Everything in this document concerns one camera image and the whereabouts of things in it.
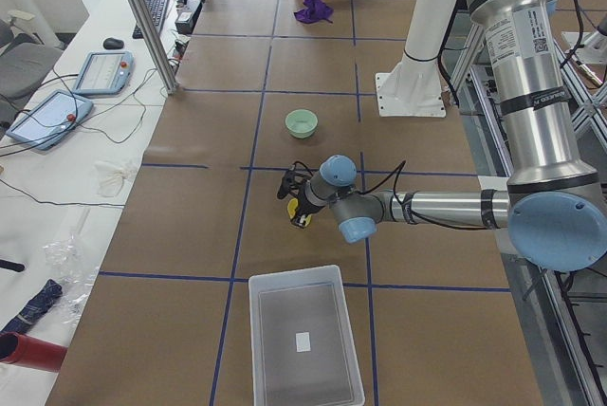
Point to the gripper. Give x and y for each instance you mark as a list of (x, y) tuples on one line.
[(304, 210)]

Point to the yellow plastic cup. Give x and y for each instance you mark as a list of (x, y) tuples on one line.
[(293, 209)]

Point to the purple microfiber cloth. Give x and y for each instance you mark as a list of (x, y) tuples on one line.
[(314, 11)]

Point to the black computer box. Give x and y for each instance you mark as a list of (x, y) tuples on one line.
[(187, 16)]

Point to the mint green bowl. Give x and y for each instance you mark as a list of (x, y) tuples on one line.
[(301, 123)]

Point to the clear plastic bin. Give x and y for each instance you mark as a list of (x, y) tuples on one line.
[(302, 345)]

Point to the crumpled white cloth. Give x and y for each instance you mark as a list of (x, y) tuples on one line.
[(112, 176)]

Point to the crumpled clear plastic wrap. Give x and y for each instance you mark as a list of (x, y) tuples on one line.
[(72, 272)]

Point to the far teach pendant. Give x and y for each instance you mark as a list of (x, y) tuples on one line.
[(104, 73)]

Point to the teach pendant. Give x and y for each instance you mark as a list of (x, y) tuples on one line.
[(104, 73), (51, 120)]

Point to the black computer mouse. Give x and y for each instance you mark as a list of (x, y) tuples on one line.
[(112, 43)]

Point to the black keyboard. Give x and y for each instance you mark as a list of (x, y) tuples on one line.
[(158, 10)]

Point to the near teach pendant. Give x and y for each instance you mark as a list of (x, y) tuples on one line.
[(51, 120)]

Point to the blue folded umbrella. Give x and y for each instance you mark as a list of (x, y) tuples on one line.
[(36, 308)]

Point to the red cylinder bottle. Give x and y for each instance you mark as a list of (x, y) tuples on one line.
[(25, 351)]

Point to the grey office chair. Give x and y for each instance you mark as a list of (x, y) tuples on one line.
[(25, 62)]

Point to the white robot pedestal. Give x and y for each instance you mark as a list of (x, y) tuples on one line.
[(413, 88)]

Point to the aluminium frame post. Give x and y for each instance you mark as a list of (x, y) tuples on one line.
[(152, 40)]

